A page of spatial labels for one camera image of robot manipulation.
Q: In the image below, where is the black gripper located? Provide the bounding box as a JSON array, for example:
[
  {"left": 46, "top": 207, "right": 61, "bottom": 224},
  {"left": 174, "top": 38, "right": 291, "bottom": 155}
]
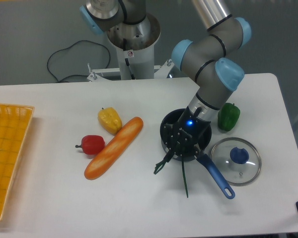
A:
[{"left": 163, "top": 109, "right": 211, "bottom": 157}]

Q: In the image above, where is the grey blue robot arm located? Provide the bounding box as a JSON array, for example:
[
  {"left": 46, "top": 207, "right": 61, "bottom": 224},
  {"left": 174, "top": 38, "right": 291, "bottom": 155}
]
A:
[{"left": 80, "top": 0, "right": 251, "bottom": 159}]

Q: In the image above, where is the green bell pepper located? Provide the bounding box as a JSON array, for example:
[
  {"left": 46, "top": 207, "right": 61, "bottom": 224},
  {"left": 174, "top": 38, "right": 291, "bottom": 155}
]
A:
[{"left": 218, "top": 103, "right": 240, "bottom": 132}]

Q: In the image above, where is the orange baguette bread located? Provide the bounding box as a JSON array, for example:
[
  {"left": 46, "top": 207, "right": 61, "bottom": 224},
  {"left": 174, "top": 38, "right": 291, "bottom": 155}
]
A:
[{"left": 84, "top": 117, "right": 144, "bottom": 180}]

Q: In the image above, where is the glass lid with blue knob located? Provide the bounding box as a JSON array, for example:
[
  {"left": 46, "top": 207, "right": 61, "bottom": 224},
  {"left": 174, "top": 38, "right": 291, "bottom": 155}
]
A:
[{"left": 211, "top": 137, "right": 262, "bottom": 186}]

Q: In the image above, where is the yellow bell pepper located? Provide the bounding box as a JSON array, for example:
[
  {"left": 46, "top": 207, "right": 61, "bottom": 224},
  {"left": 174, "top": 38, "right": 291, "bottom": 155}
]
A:
[{"left": 97, "top": 107, "right": 122, "bottom": 135}]

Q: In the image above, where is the red bell pepper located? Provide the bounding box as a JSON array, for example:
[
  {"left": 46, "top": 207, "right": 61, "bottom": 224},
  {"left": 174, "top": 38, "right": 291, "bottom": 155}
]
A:
[{"left": 75, "top": 135, "right": 105, "bottom": 155}]

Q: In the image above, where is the yellow woven basket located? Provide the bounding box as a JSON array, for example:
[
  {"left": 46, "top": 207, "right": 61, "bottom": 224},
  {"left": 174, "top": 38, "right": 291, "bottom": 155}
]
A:
[{"left": 0, "top": 103, "right": 35, "bottom": 221}]

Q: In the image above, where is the dark pot with blue handle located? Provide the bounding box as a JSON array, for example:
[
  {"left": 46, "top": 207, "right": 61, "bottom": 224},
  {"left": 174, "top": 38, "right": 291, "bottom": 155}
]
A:
[{"left": 160, "top": 120, "right": 235, "bottom": 199}]

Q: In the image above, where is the black cable on floor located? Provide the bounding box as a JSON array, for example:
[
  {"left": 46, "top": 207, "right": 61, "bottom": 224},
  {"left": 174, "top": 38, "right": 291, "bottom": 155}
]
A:
[{"left": 47, "top": 40, "right": 112, "bottom": 83}]

